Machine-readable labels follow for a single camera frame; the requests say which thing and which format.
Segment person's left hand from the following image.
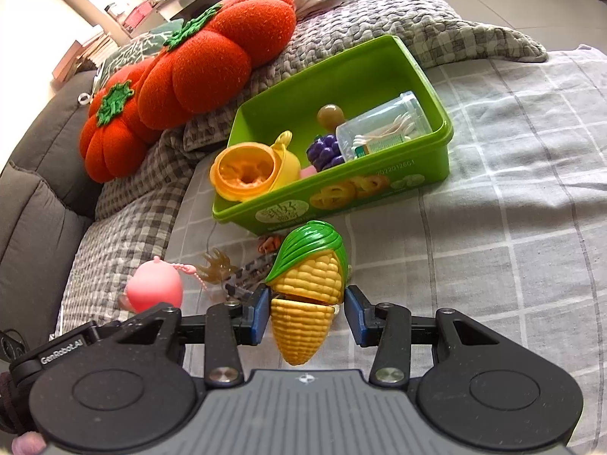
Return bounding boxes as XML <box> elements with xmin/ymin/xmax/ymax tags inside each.
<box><xmin>0</xmin><ymin>372</ymin><xmax>46</xmax><ymax>455</ymax></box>

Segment yellow toy corn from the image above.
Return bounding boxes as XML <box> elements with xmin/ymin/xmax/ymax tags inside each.
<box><xmin>264</xmin><ymin>220</ymin><xmax>349</xmax><ymax>367</ymax></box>

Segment grey checked blanket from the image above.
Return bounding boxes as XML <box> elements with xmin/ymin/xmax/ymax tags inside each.
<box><xmin>54</xmin><ymin>0</ymin><xmax>548</xmax><ymax>337</ymax></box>

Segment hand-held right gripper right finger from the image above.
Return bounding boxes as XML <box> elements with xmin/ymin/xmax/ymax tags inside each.
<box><xmin>344</xmin><ymin>285</ymin><xmax>503</xmax><ymax>387</ymax></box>

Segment purple toy grapes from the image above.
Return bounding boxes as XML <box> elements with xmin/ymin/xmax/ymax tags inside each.
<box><xmin>306</xmin><ymin>133</ymin><xmax>347</xmax><ymax>171</ymax></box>

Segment dark striped toy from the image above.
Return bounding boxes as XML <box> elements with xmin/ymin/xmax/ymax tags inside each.
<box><xmin>223</xmin><ymin>253</ymin><xmax>278</xmax><ymax>301</ymax></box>

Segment large orange pumpkin cushion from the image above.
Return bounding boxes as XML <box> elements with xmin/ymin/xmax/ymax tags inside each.
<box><xmin>137</xmin><ymin>0</ymin><xmax>297</xmax><ymax>131</ymax></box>

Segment yellow toy cup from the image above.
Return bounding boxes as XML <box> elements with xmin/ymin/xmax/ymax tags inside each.
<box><xmin>209</xmin><ymin>130</ymin><xmax>302</xmax><ymax>202</ymax></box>

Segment light grey grid sheet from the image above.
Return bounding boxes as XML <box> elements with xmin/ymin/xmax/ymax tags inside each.
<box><xmin>166</xmin><ymin>45</ymin><xmax>607</xmax><ymax>437</ymax></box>

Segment brown round toy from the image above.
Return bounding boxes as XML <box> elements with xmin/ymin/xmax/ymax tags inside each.
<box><xmin>317</xmin><ymin>104</ymin><xmax>346</xmax><ymax>130</ymax></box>

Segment pink round toy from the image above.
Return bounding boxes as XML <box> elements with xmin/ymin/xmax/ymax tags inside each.
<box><xmin>118</xmin><ymin>255</ymin><xmax>209</xmax><ymax>314</ymax></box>

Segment teal patterned pillow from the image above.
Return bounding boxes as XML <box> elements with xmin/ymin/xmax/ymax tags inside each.
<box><xmin>92</xmin><ymin>19</ymin><xmax>186</xmax><ymax>91</ymax></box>

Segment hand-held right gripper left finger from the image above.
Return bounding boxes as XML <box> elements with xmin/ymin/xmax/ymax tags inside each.
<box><xmin>114</xmin><ymin>284</ymin><xmax>272</xmax><ymax>388</ymax></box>

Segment green plastic box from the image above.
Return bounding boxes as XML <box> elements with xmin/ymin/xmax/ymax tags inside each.
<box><xmin>211</xmin><ymin>34</ymin><xmax>453</xmax><ymax>237</ymax></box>

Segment stack of books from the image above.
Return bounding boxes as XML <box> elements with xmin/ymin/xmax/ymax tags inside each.
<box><xmin>50</xmin><ymin>33</ymin><xmax>119</xmax><ymax>81</ymax></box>

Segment clear cotton swab container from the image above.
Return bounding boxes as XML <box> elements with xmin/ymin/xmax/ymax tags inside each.
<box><xmin>334</xmin><ymin>91</ymin><xmax>432</xmax><ymax>161</ymax></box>

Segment dark grey sofa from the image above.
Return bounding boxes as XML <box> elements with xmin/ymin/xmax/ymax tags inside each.
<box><xmin>0</xmin><ymin>69</ymin><xmax>102</xmax><ymax>342</ymax></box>

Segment small orange pumpkin cushion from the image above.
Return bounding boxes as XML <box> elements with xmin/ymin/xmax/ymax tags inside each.
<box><xmin>78</xmin><ymin>64</ymin><xmax>164</xmax><ymax>183</ymax></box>

